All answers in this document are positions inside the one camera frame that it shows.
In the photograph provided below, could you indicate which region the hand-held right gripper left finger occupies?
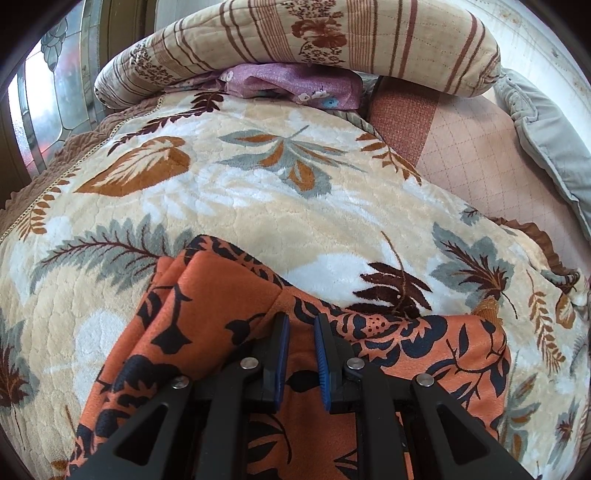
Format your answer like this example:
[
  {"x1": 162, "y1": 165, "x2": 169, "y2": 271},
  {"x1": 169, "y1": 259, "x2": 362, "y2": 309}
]
[{"x1": 69, "y1": 314, "x2": 291, "y2": 480}]

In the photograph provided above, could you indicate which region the stained glass window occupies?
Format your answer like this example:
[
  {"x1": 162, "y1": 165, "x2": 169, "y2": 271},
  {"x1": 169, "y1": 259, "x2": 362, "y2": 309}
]
[{"x1": 9, "y1": 7, "x2": 112, "y2": 171}]

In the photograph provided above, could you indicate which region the striped floral bolster pillow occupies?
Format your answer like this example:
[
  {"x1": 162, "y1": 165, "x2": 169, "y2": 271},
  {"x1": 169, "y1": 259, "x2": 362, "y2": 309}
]
[{"x1": 93, "y1": 0, "x2": 502, "y2": 109}]

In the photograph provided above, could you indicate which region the orange floral shirt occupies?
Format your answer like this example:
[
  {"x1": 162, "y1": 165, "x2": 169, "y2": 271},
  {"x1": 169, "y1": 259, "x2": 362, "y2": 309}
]
[{"x1": 51, "y1": 234, "x2": 512, "y2": 480}]

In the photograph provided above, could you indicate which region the leaf print fleece blanket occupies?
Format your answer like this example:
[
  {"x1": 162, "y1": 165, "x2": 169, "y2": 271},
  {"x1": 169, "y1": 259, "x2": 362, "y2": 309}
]
[{"x1": 0, "y1": 90, "x2": 591, "y2": 480}]

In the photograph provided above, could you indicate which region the grey pillow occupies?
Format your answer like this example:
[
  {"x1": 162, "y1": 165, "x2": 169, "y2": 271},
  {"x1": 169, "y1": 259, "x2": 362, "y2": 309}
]
[{"x1": 494, "y1": 68, "x2": 591, "y2": 217}]

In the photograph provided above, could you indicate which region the purple floral cloth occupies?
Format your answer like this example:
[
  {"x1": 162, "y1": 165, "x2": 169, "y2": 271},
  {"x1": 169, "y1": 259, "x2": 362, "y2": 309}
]
[{"x1": 175, "y1": 62, "x2": 363, "y2": 112}]

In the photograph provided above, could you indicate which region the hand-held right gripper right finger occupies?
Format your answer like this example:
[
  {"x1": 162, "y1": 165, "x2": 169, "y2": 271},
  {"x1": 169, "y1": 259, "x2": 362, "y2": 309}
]
[{"x1": 314, "y1": 314, "x2": 534, "y2": 480}]

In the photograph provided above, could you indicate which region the brown wooden window frame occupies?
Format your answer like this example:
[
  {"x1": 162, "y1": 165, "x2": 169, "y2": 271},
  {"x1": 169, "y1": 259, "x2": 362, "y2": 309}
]
[{"x1": 95, "y1": 0, "x2": 160, "y2": 70}]

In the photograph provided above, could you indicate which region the pink quilted bed sheet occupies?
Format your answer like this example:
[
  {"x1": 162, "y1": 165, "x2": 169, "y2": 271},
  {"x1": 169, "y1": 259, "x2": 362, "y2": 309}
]
[{"x1": 367, "y1": 76, "x2": 591, "y2": 273}]

